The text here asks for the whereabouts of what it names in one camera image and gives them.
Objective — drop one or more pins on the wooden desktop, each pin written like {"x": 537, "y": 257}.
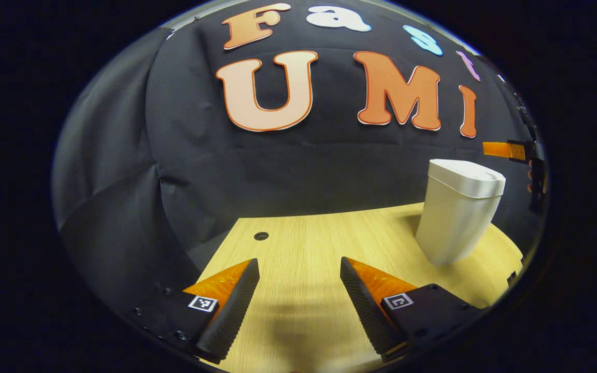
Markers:
{"x": 319, "y": 243}

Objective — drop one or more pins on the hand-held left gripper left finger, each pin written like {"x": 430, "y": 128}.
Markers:
{"x": 233, "y": 311}

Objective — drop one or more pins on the white desktop garbage bin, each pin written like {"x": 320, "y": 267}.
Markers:
{"x": 454, "y": 217}

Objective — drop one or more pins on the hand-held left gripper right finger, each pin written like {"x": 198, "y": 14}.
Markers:
{"x": 363, "y": 305}

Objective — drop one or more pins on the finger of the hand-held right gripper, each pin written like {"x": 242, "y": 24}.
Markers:
{"x": 500, "y": 150}

